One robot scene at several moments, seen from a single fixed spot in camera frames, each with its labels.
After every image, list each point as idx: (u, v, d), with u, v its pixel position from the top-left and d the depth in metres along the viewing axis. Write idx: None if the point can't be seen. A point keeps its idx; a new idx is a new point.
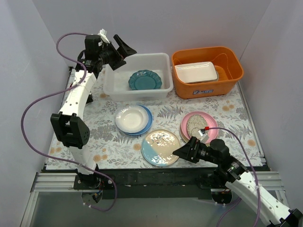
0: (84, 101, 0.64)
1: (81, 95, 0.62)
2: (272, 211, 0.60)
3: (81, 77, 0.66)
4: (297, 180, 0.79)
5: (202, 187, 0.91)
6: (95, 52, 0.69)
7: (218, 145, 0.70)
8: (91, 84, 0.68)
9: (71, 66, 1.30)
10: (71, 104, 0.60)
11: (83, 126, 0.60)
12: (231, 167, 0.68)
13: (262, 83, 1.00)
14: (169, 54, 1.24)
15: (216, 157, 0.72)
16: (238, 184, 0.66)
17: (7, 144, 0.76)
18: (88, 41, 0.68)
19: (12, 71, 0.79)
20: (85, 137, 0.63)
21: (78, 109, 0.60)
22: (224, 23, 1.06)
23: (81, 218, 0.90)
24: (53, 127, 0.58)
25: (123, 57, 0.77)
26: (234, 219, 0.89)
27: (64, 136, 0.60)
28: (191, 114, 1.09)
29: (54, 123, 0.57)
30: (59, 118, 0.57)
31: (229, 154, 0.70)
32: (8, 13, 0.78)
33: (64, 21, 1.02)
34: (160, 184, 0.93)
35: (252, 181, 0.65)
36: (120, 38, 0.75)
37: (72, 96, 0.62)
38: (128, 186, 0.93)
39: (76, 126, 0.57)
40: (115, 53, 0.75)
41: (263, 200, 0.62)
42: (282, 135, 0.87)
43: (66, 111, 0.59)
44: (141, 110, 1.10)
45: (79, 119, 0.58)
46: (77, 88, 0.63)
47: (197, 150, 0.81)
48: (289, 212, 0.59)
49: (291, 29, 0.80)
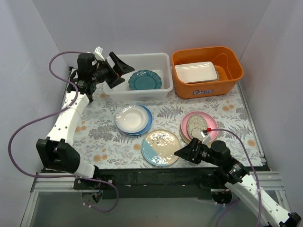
0: (74, 124, 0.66)
1: (71, 119, 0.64)
2: (272, 214, 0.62)
3: (72, 99, 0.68)
4: (297, 180, 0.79)
5: (202, 187, 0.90)
6: (89, 72, 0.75)
7: (219, 147, 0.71)
8: (83, 106, 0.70)
9: (71, 66, 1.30)
10: (60, 128, 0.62)
11: (71, 154, 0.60)
12: (232, 169, 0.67)
13: (262, 83, 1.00)
14: (169, 54, 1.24)
15: (217, 159, 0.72)
16: (239, 187, 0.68)
17: (7, 144, 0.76)
18: (81, 61, 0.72)
19: (12, 71, 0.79)
20: (75, 162, 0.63)
21: (66, 133, 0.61)
22: (224, 23, 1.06)
23: (81, 218, 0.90)
24: (40, 154, 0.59)
25: (118, 74, 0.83)
26: (234, 219, 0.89)
27: (50, 163, 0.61)
28: (191, 114, 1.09)
29: (41, 150, 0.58)
30: (46, 145, 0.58)
31: (231, 156, 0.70)
32: (8, 13, 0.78)
33: (64, 21, 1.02)
34: (160, 184, 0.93)
35: (253, 184, 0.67)
36: (115, 56, 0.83)
37: (62, 120, 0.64)
38: (128, 186, 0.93)
39: (64, 152, 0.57)
40: (111, 72, 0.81)
41: (263, 204, 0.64)
42: (282, 135, 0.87)
43: (54, 136, 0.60)
44: (141, 110, 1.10)
45: (66, 145, 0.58)
46: (67, 110, 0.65)
47: (198, 151, 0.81)
48: (288, 215, 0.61)
49: (291, 29, 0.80)
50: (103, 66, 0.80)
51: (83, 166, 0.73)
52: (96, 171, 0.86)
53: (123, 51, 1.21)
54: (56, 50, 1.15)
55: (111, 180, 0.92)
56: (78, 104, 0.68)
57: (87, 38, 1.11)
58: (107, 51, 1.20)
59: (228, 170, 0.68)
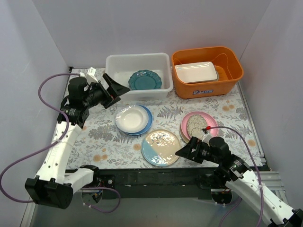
0: (65, 159, 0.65)
1: (61, 154, 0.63)
2: (276, 211, 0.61)
3: (63, 130, 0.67)
4: (297, 180, 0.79)
5: (202, 187, 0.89)
6: (81, 99, 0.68)
7: (216, 143, 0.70)
8: (75, 136, 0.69)
9: (71, 66, 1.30)
10: (49, 166, 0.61)
11: (62, 192, 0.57)
12: (233, 165, 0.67)
13: (262, 83, 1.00)
14: (169, 54, 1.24)
15: (216, 155, 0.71)
16: (240, 182, 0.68)
17: (7, 144, 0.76)
18: (72, 88, 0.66)
19: (12, 71, 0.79)
20: (66, 200, 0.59)
21: (57, 170, 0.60)
22: (224, 24, 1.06)
23: (80, 218, 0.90)
24: (30, 193, 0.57)
25: (113, 98, 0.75)
26: (234, 219, 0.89)
27: (40, 201, 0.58)
28: (191, 114, 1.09)
29: (30, 189, 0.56)
30: (35, 184, 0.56)
31: (229, 152, 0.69)
32: (8, 13, 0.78)
33: (64, 21, 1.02)
34: (160, 184, 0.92)
35: (254, 179, 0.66)
36: (109, 77, 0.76)
37: (52, 156, 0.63)
38: (128, 186, 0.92)
39: (53, 192, 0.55)
40: (104, 95, 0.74)
41: (266, 200, 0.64)
42: (281, 136, 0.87)
43: (44, 176, 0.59)
44: (141, 110, 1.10)
45: (57, 185, 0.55)
46: (58, 145, 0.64)
47: (198, 150, 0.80)
48: (291, 212, 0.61)
49: (291, 29, 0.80)
50: (96, 90, 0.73)
51: (79, 180, 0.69)
52: (95, 171, 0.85)
53: (123, 51, 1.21)
54: (56, 50, 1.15)
55: (112, 180, 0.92)
56: (68, 138, 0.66)
57: (88, 38, 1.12)
58: (107, 51, 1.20)
59: (228, 166, 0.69)
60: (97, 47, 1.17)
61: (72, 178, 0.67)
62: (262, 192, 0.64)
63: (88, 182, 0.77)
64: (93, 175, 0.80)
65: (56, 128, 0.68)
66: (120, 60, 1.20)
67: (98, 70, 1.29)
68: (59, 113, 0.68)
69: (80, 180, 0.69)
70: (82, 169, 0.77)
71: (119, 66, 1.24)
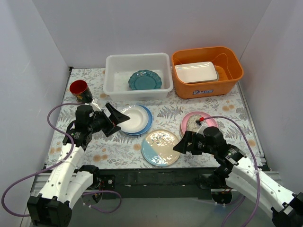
0: (67, 179, 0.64)
1: (65, 174, 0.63)
2: (274, 196, 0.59)
3: (67, 151, 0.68)
4: (297, 180, 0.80)
5: (202, 187, 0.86)
6: (86, 124, 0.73)
7: (210, 131, 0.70)
8: (78, 158, 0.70)
9: (71, 66, 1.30)
10: (53, 184, 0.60)
11: (62, 211, 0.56)
12: (229, 153, 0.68)
13: (262, 83, 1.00)
14: (169, 54, 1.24)
15: (211, 145, 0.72)
16: (236, 170, 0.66)
17: (8, 144, 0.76)
18: (78, 113, 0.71)
19: (12, 71, 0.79)
20: (65, 221, 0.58)
21: (58, 189, 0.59)
22: (224, 24, 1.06)
23: (81, 218, 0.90)
24: (30, 212, 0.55)
25: (114, 124, 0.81)
26: (234, 219, 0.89)
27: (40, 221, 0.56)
28: (191, 114, 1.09)
29: (31, 207, 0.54)
30: (37, 201, 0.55)
31: (224, 140, 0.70)
32: (8, 13, 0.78)
33: (64, 21, 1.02)
34: (160, 184, 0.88)
35: (250, 165, 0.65)
36: (111, 106, 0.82)
37: (55, 175, 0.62)
38: (128, 186, 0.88)
39: (55, 211, 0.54)
40: (107, 121, 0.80)
41: (263, 185, 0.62)
42: (281, 136, 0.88)
43: (45, 194, 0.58)
44: (141, 110, 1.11)
45: (58, 203, 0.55)
46: (62, 165, 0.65)
47: (194, 142, 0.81)
48: (292, 196, 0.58)
49: (291, 29, 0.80)
50: (100, 116, 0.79)
51: (78, 191, 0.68)
52: (95, 171, 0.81)
53: (123, 51, 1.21)
54: (56, 50, 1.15)
55: (111, 180, 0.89)
56: (72, 159, 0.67)
57: (87, 38, 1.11)
58: (107, 51, 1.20)
59: (223, 155, 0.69)
60: (97, 46, 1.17)
61: (70, 190, 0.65)
62: (258, 177, 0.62)
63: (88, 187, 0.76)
64: (92, 177, 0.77)
65: (61, 149, 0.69)
66: (120, 60, 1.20)
67: (98, 70, 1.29)
68: (65, 135, 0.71)
69: (79, 189, 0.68)
70: (80, 173, 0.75)
71: (119, 66, 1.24)
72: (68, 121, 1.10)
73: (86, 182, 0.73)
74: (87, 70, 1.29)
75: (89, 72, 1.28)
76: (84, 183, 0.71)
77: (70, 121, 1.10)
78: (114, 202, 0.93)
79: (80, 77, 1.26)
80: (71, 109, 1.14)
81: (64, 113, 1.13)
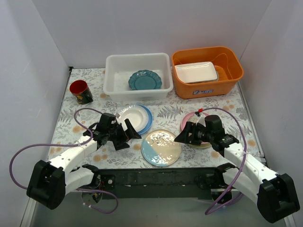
0: (75, 161, 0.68)
1: (76, 155, 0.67)
2: (256, 173, 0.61)
3: (84, 139, 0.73)
4: (297, 179, 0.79)
5: (202, 187, 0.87)
6: (106, 128, 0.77)
7: (210, 117, 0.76)
8: (91, 149, 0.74)
9: (71, 66, 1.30)
10: (63, 159, 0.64)
11: (60, 185, 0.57)
12: (224, 139, 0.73)
13: (262, 83, 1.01)
14: (169, 54, 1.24)
15: (209, 131, 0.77)
16: (227, 152, 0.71)
17: (8, 144, 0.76)
18: (103, 118, 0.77)
19: (12, 71, 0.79)
20: (56, 200, 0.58)
21: (66, 165, 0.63)
22: (224, 24, 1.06)
23: (80, 219, 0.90)
24: (32, 175, 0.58)
25: (129, 138, 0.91)
26: (233, 219, 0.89)
27: (34, 189, 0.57)
28: (191, 114, 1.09)
29: (36, 170, 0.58)
30: (44, 166, 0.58)
31: (222, 128, 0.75)
32: (8, 13, 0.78)
33: (64, 21, 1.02)
34: (160, 184, 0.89)
35: (240, 149, 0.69)
36: (130, 123, 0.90)
37: (68, 152, 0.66)
38: (128, 186, 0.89)
39: (56, 181, 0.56)
40: (122, 135, 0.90)
41: (248, 164, 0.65)
42: (281, 135, 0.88)
43: (54, 162, 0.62)
44: (141, 110, 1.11)
45: (61, 175, 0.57)
46: (76, 147, 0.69)
47: (194, 132, 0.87)
48: (274, 175, 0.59)
49: (291, 29, 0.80)
50: (119, 128, 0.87)
51: (76, 181, 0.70)
52: (96, 172, 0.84)
53: (123, 51, 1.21)
54: (56, 50, 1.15)
55: (111, 180, 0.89)
56: (86, 147, 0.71)
57: (87, 38, 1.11)
58: (107, 51, 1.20)
59: (219, 140, 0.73)
60: (97, 46, 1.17)
61: (70, 178, 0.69)
62: (245, 157, 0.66)
63: (86, 183, 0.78)
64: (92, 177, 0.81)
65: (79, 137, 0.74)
66: (120, 60, 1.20)
67: (98, 70, 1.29)
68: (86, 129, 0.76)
69: (77, 180, 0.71)
70: (84, 170, 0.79)
71: (119, 66, 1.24)
72: (68, 121, 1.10)
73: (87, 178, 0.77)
74: (87, 70, 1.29)
75: (90, 72, 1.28)
76: (84, 177, 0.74)
77: (70, 121, 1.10)
78: (114, 201, 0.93)
79: (80, 77, 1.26)
80: (70, 109, 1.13)
81: (64, 113, 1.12)
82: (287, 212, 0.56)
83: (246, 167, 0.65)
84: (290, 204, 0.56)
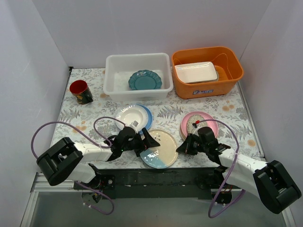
0: (91, 155, 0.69)
1: (94, 150, 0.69)
2: (248, 167, 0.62)
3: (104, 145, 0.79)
4: (298, 180, 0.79)
5: (202, 187, 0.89)
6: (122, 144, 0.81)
7: (203, 130, 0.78)
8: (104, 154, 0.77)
9: (71, 66, 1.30)
10: (84, 146, 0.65)
11: (72, 166, 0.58)
12: (217, 149, 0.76)
13: (262, 83, 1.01)
14: (168, 54, 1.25)
15: (203, 143, 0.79)
16: (222, 159, 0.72)
17: (8, 144, 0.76)
18: (120, 136, 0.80)
19: (11, 71, 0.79)
20: (59, 178, 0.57)
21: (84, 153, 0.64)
22: (224, 24, 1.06)
23: (81, 219, 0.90)
24: (54, 145, 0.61)
25: (146, 146, 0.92)
26: (234, 219, 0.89)
27: (47, 159, 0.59)
28: (191, 114, 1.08)
29: (59, 144, 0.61)
30: (67, 143, 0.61)
31: (215, 139, 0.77)
32: (8, 13, 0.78)
33: (63, 21, 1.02)
34: (160, 184, 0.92)
35: (232, 152, 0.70)
36: (147, 132, 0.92)
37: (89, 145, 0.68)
38: (128, 186, 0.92)
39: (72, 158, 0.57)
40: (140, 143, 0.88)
41: (240, 161, 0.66)
42: (281, 136, 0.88)
43: (77, 144, 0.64)
44: (141, 110, 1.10)
45: (79, 157, 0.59)
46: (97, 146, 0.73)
47: (190, 142, 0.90)
48: (265, 164, 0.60)
49: (291, 29, 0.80)
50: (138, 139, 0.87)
51: (79, 173, 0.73)
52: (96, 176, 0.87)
53: (123, 51, 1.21)
54: (56, 50, 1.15)
55: (111, 180, 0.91)
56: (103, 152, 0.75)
57: (87, 38, 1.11)
58: (107, 51, 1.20)
59: (214, 151, 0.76)
60: (97, 47, 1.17)
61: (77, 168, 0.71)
62: (235, 157, 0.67)
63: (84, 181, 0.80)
64: (91, 178, 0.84)
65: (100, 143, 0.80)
66: (120, 60, 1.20)
67: (98, 70, 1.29)
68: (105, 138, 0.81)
69: (80, 173, 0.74)
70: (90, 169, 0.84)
71: (119, 66, 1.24)
72: (68, 121, 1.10)
73: (86, 177, 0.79)
74: (87, 70, 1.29)
75: (90, 72, 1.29)
76: (86, 173, 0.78)
77: (70, 121, 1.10)
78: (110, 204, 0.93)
79: (80, 77, 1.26)
80: (70, 109, 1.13)
81: (64, 113, 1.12)
82: (290, 198, 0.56)
83: (238, 164, 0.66)
84: (289, 189, 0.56)
